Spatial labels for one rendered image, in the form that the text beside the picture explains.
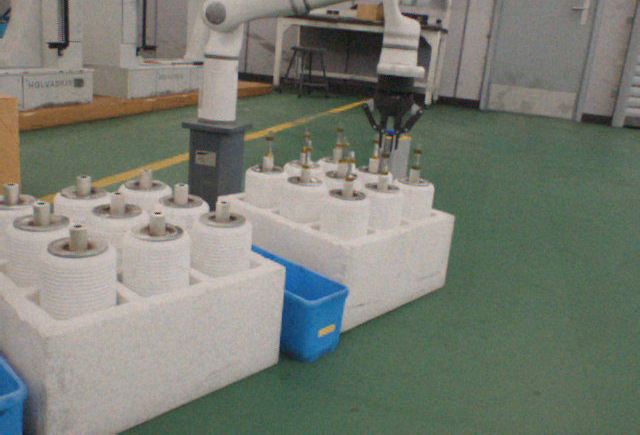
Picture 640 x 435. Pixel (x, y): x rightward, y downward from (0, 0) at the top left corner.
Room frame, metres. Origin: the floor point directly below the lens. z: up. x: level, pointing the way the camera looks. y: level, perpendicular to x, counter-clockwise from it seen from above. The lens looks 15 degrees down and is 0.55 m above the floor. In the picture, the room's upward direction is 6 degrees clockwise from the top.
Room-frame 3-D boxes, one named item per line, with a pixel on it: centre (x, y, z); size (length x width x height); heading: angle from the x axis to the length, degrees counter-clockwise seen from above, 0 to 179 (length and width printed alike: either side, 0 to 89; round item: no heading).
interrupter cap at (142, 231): (0.81, 0.24, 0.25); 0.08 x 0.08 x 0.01
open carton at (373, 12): (6.19, -0.28, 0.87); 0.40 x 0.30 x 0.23; 61
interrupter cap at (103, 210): (0.89, 0.33, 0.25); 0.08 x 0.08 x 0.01
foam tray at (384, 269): (1.30, -0.03, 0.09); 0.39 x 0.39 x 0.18; 49
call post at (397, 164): (1.57, -0.16, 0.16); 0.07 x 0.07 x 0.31; 49
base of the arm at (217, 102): (1.60, 0.32, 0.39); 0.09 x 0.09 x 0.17; 75
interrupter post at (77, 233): (0.72, 0.32, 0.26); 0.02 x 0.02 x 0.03
